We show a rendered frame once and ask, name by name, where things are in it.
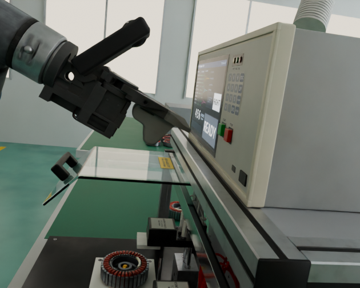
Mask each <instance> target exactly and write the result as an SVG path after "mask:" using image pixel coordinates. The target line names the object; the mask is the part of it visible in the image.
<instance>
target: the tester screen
mask: <svg viewBox="0 0 360 288"><path fill-rule="evenodd" d="M226 64H227V60H222V61H216V62H210V63H204V64H200V65H198V72H197V82H196V87H195V96H194V105H193V114H192V119H193V120H194V121H196V123H198V124H199V125H201V126H202V132H203V123H204V118H205V113H206V114H208V115H210V116H212V117H214V118H216V119H218V121H219V113H220V109H219V112H217V111H215V110H212V109H210V108H208V107H206V102H207V94H208V91H209V92H213V93H218V94H222V92H223V84H224V80H225V72H226ZM221 100H222V96H221ZM196 107H197V108H198V109H200V110H201V116H200V121H199V120H197V119H196V118H195V110H196ZM220 108H221V104H220ZM191 130H192V131H193V132H194V133H195V134H196V135H197V136H198V137H199V138H200V139H201V140H202V141H203V142H204V143H205V144H206V145H207V146H208V147H209V148H210V149H211V150H212V151H213V152H214V150H215V147H214V149H213V148H212V147H211V146H210V145H209V144H208V143H207V142H206V141H205V140H204V139H203V138H202V132H201V134H200V133H199V132H198V131H197V130H196V129H195V128H193V127H192V125H191Z"/></svg>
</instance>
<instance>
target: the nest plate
mask: <svg viewBox="0 0 360 288"><path fill-rule="evenodd" d="M102 260H103V258H96V259H95V264H94V268H93V273H92V276H91V281H90V286H89V288H113V287H110V286H108V285H107V284H105V283H104V282H103V281H102V280H101V276H100V272H101V261H102ZM147 260H148V262H149V272H148V278H147V280H146V281H145V282H144V283H143V284H142V285H139V286H138V287H135V288H153V280H156V277H155V266H154V259H147Z"/></svg>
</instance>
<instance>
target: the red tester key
mask: <svg viewBox="0 0 360 288"><path fill-rule="evenodd" d="M231 136H232V130H231V129H228V128H225V133H224V138H223V140H224V141H226V142H231Z"/></svg>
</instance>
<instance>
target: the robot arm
mask: <svg viewBox="0 0 360 288"><path fill-rule="evenodd" d="M149 36H150V28H149V26H148V24H147V23H146V21H145V19H144V18H143V17H138V18H136V19H132V20H129V21H127V22H126V23H125V24H124V25H123V26H122V28H120V29H119V30H117V31H116V32H114V33H112V34H111V35H109V36H108V37H106V38H105V39H103V40H101V41H100V42H98V43H96V44H95V45H94V46H92V47H90V48H89V49H87V50H85V51H84V52H82V53H80V54H79V55H77V54H78V46H77V45H75V44H73V43H72V42H70V41H67V38H66V37H65V36H63V35H62V34H60V33H58V32H57V31H55V30H53V29H52V28H50V27H48V26H47V25H45V24H44V23H42V22H40V21H38V20H36V19H35V18H33V17H32V16H30V15H28V14H26V13H25V12H23V11H22V10H20V9H19V8H17V7H15V6H13V5H12V4H10V3H8V2H7V1H5V0H0V99H1V96H2V88H3V85H4V82H5V79H6V76H7V72H8V70H9V68H11V69H13V70H15V71H17V72H19V73H21V74H22V75H24V76H26V77H28V78H29V79H31V80H33V81H34V82H36V83H38V84H44V87H43V89H42V91H41V93H40V95H39V97H40V98H42V99H44V100H46V101H47V102H49V101H52V102H54V103H56V104H58V105H59V106H61V107H63V108H64V109H66V110H68V111H70V112H72V113H73V114H72V116H73V118H74V119H75V120H76V121H78V122H80V123H82V124H83V125H85V126H87V127H89V128H91V129H93V130H94V131H96V132H98V133H100V134H102V135H104V136H105V137H107V138H109V139H110V138H111V136H112V137H113V135H114V133H115V132H116V130H117V128H119V127H120V126H121V124H122V122H123V120H124V119H125V117H126V113H127V110H128V108H129V106H130V105H131V102H134V103H135V104H134V106H133V109H132V115H133V117H134V119H136V120H137V121H138V122H140V123H141V124H143V133H142V134H143V140H144V141H145V142H146V143H147V144H149V145H154V144H156V143H157V142H159V141H160V140H161V139H162V138H163V137H164V136H165V135H166V134H167V133H168V132H169V131H170V130H171V129H172V128H173V127H174V126H176V127H178V128H180V129H182V130H184V131H186V132H188V133H189V132H190V130H191V129H190V127H189V125H188V124H187V122H186V120H185V119H184V118H183V117H182V116H180V115H179V114H177V113H175V112H174V111H172V110H171V109H169V108H168V107H166V106H164V105H163V104H161V103H160V102H158V101H156V100H155V99H153V98H152V97H150V96H148V95H147V94H145V93H143V92H142V91H140V90H139V87H138V86H136V85H135V84H133V83H131V82H130V81H128V80H126V79H125V78H123V77H122V76H120V75H118V74H117V73H115V72H113V71H112V70H111V68H109V67H108V66H105V65H106V64H107V63H109V62H111V61H112V60H114V59H116V58H117V57H118V56H120V55H122V54H123V53H125V52H127V51H128V50H130V49H131V48H133V47H140V46H142V45H143V44H144V43H145V42H146V40H147V39H148V37H149ZM70 72H72V73H73V75H74V78H73V80H71V79H70V78H69V74H70ZM75 115H76V116H75Z"/></svg>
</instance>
